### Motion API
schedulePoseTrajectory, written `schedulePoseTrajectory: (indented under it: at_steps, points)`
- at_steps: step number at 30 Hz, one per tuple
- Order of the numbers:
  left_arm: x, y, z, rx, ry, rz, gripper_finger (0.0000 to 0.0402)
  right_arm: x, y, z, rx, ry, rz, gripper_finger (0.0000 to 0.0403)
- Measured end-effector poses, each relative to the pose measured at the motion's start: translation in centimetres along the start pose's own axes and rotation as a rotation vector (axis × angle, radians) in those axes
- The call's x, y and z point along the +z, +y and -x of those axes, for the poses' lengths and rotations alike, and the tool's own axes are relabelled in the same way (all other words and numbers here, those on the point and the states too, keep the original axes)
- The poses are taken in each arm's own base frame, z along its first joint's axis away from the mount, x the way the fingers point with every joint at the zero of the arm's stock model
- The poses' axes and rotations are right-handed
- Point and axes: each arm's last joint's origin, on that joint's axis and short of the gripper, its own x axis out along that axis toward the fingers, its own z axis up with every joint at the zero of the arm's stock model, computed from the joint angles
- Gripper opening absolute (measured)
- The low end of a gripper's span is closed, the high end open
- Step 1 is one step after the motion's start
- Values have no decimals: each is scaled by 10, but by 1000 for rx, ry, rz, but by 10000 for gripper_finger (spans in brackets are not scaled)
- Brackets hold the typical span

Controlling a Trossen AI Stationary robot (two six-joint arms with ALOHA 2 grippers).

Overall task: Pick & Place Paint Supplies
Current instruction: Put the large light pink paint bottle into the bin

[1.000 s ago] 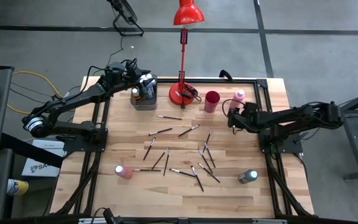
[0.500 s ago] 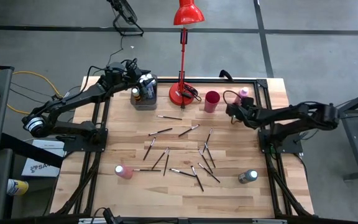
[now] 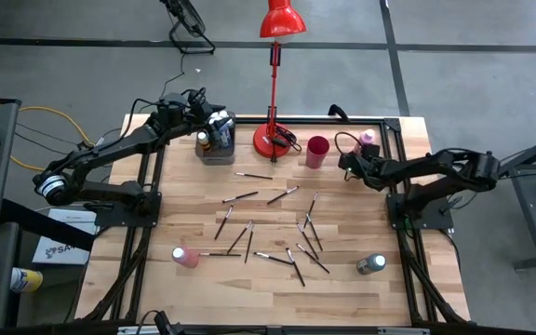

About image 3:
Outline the large pink paint bottle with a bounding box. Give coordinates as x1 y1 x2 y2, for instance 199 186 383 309
354 128 377 155

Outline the gold ochre paint bottle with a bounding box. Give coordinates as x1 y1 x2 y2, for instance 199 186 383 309
196 130 212 153

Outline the large blue paint bottle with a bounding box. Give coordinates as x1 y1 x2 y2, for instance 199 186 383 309
216 121 235 150

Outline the large grey paint bottle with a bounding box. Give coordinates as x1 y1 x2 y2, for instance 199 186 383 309
355 252 387 276

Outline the large coral red paint bottle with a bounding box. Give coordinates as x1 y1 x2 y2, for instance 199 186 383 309
170 246 201 270

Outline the dark red plastic cup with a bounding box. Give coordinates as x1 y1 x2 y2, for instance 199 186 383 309
304 134 331 170

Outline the grey translucent plastic bin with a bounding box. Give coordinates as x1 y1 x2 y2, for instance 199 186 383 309
194 110 237 168

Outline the black clamp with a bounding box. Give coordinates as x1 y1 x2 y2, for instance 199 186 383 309
327 103 351 123

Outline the black floor fan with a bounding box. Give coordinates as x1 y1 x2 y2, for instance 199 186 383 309
158 0 217 56

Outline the red desk lamp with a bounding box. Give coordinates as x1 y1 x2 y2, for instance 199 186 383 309
252 0 307 160

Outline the black metal beam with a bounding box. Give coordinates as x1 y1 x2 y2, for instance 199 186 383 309
0 197 97 252

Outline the white cardboard box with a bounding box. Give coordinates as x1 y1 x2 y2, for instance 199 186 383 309
31 208 100 266

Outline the yellow white spray can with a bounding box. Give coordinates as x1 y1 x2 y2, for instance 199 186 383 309
9 266 45 294

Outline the black fan power cable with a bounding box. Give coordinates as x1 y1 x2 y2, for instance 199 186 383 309
137 50 188 115

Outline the black lamp power cord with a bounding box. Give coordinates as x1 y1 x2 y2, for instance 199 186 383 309
271 124 303 164

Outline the black aluminium table frame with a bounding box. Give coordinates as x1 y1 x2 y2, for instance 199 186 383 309
74 114 472 327

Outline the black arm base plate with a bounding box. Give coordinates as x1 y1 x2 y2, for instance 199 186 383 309
93 190 163 229
386 192 455 232

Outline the yellow cable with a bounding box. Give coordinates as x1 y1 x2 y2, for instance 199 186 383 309
0 76 95 172

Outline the silver metal bracket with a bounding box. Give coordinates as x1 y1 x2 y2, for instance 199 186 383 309
377 327 432 335
116 325 157 335

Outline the black metal workbench frame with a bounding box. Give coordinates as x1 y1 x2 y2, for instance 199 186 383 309
481 127 536 274

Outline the black plug with cable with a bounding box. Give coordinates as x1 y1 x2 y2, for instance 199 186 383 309
135 309 179 335

